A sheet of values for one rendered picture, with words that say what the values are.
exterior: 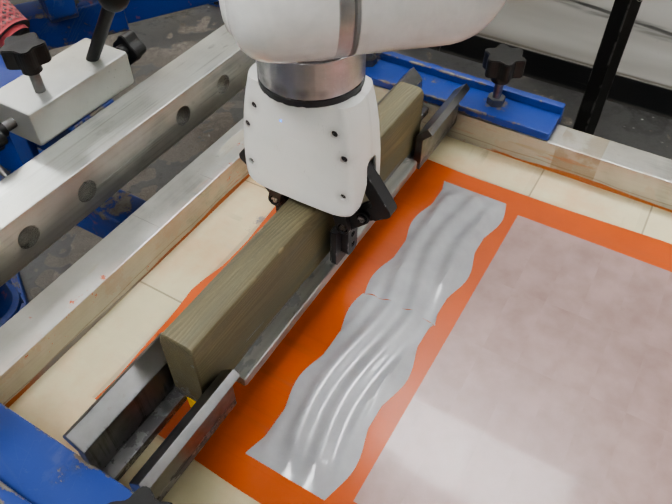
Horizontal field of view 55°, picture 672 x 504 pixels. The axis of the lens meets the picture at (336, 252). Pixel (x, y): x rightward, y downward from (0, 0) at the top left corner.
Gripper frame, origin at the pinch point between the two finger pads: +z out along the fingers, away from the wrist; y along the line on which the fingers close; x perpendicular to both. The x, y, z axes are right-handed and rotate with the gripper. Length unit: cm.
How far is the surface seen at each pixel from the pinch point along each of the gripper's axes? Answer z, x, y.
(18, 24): -4.1, 6.7, -43.2
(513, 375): 6.0, -1.3, 19.7
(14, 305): 66, 4, -78
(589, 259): 6.0, 14.7, 21.5
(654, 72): 86, 200, 16
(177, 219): 3.1, -3.2, -13.6
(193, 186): 2.5, 0.8, -14.8
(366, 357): 5.5, -6.2, 8.6
